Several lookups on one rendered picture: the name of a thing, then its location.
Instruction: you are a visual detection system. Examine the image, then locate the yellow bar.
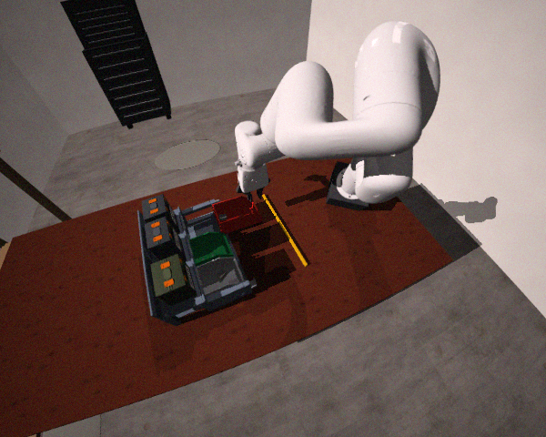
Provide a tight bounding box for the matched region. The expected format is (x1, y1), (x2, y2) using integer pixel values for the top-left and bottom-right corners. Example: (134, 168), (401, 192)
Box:
(262, 195), (308, 267)

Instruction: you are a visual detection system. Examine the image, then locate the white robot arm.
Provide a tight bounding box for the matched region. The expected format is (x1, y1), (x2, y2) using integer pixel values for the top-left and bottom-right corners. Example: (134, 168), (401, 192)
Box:
(235, 21), (440, 204)

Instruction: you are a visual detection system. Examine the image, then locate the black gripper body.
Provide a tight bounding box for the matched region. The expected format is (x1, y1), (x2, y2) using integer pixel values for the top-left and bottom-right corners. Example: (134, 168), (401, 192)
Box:
(238, 164), (268, 193)

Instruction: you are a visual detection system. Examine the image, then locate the grey open bin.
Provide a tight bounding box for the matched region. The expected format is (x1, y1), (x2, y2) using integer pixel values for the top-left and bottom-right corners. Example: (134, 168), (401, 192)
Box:
(197, 257), (245, 297)

